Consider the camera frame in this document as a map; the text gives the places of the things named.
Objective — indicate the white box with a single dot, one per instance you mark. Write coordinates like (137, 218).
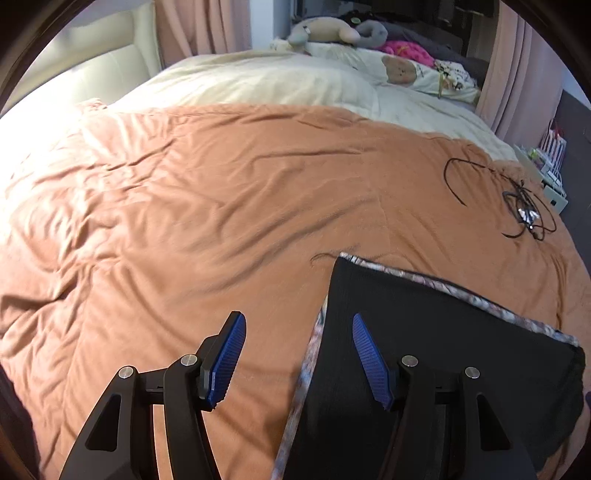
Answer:
(556, 198)

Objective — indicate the orange blanket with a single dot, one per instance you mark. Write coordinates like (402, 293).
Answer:
(207, 207)

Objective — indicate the cream padded headboard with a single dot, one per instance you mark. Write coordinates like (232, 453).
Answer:
(106, 69)

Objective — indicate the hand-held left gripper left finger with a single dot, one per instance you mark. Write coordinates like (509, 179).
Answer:
(226, 355)

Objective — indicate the beige plush toy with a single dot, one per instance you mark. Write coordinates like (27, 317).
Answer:
(323, 30)

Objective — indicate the cream pillow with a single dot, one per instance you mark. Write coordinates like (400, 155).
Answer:
(254, 83)

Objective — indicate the black pants with patterned trim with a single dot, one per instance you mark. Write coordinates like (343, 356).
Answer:
(438, 323)

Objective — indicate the pink curtain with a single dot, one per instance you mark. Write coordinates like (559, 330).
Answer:
(203, 27)
(517, 69)

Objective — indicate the pink cloth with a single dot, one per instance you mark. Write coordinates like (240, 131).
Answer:
(406, 50)

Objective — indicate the bear-print pillow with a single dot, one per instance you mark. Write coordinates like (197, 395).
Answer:
(401, 69)

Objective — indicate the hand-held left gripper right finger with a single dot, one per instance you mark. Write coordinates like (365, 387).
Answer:
(369, 360)

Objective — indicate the grey plush toy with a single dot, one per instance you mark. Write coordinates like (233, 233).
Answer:
(371, 32)

